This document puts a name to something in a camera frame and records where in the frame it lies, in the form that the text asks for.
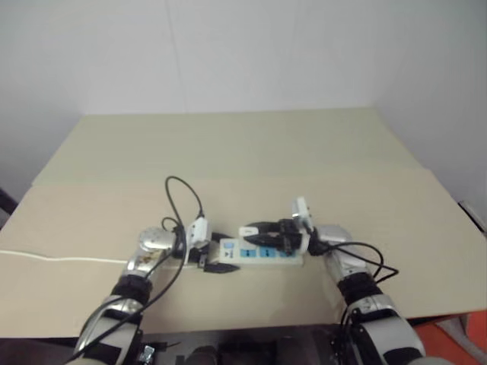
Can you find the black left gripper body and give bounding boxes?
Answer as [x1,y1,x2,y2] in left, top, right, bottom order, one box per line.
[187,244,215,269]

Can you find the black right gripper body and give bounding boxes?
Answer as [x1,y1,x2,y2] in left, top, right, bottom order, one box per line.
[276,217,306,256]

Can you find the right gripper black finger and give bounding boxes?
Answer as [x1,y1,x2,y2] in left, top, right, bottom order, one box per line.
[243,233,283,248]
[246,220,282,234]

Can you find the white power strip blue sockets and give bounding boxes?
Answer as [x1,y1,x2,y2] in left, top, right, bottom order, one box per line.
[210,236,307,268]

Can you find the black robot torso base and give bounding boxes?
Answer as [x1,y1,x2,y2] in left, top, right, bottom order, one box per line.
[129,322,366,365]

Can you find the orange object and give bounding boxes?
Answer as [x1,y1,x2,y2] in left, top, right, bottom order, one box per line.
[412,310,487,365]

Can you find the dark object beside table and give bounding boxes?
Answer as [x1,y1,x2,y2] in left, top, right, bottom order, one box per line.
[0,187,17,230]

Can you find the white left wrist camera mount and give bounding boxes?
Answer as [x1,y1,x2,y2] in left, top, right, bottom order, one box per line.
[183,217,212,267]

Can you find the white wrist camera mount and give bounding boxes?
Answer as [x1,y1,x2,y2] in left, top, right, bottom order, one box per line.
[183,217,212,267]
[290,195,315,252]

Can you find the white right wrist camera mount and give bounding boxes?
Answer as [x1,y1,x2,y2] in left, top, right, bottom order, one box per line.
[290,195,315,252]

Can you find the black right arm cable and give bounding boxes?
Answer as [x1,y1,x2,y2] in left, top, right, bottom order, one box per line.
[314,241,400,343]

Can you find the white power strip cord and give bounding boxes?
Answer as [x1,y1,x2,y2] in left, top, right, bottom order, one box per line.
[0,249,191,269]

